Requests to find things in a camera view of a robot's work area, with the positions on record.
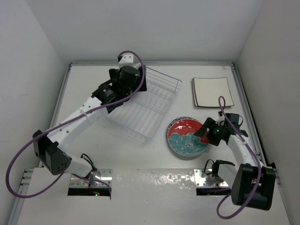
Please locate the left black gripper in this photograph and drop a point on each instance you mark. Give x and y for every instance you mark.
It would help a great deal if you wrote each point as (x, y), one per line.
(137, 83)

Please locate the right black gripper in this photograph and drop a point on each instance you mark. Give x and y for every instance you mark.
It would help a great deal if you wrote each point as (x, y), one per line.
(210, 123)

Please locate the blue floral round plate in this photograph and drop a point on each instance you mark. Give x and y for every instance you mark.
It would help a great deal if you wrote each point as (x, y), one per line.
(171, 126)

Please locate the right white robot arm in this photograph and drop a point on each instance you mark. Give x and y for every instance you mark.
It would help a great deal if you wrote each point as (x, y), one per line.
(251, 182)

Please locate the metal base plate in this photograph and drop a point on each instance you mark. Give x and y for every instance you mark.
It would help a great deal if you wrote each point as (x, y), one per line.
(202, 180)
(100, 178)

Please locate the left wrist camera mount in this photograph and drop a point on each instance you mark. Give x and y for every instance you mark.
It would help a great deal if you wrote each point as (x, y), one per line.
(126, 59)

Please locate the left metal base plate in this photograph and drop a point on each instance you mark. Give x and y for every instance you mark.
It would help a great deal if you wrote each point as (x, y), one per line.
(100, 178)

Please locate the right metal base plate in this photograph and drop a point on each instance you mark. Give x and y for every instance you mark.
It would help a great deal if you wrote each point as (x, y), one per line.
(202, 180)

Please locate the square plate dark rim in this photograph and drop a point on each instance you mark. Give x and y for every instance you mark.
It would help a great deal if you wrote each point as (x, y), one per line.
(212, 90)
(193, 92)

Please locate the red teal floral bowl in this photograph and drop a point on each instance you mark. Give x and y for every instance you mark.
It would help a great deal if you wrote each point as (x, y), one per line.
(186, 138)

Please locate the clear plastic dish rack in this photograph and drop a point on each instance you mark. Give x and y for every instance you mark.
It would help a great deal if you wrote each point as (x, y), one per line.
(143, 114)

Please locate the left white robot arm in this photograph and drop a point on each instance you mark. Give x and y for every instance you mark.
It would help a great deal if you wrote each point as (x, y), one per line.
(52, 149)

